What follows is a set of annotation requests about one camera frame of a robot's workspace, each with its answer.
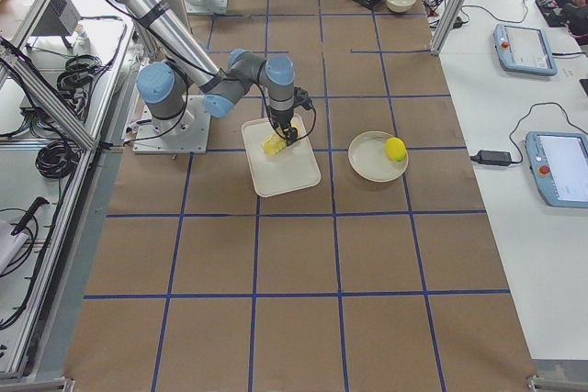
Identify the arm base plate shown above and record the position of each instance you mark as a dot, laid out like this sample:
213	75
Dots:
186	132
206	7

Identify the near blue teach pendant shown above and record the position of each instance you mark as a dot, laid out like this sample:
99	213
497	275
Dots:
558	163

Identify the blue teach pendant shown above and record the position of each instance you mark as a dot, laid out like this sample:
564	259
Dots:
524	50
558	163

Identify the black power adapter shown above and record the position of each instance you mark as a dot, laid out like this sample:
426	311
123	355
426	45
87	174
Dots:
497	158

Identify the cream round plate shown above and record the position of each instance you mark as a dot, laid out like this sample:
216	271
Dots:
367	156

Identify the yellow lemon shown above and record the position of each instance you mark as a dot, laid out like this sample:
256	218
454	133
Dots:
395	149

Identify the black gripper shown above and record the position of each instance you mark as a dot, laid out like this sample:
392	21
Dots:
280	117

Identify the grey control box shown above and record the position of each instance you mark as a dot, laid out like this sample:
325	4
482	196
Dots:
60	18

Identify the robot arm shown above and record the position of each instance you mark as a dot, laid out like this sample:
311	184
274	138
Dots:
166	21

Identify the yellow bread loaf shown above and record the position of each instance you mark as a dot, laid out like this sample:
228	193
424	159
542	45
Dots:
273	144

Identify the white rectangular tray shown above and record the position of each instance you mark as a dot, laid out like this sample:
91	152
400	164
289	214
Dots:
294	168

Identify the far blue teach pendant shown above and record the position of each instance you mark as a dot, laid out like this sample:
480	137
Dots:
524	50

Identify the brown paper table mat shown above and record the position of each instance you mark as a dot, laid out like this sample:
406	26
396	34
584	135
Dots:
199	284

